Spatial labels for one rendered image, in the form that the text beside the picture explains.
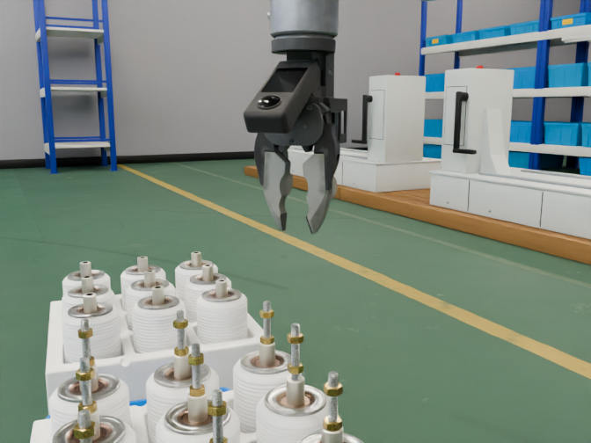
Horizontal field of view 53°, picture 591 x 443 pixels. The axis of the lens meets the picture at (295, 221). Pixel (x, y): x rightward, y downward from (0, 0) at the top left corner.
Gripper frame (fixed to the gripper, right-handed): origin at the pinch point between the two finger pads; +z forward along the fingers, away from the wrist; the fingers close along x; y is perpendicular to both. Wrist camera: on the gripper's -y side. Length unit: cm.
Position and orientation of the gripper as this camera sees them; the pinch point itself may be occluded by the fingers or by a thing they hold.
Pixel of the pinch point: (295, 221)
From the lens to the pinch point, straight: 67.5
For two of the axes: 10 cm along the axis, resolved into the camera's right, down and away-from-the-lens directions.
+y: 4.1, -1.7, 9.0
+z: 0.0, 9.8, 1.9
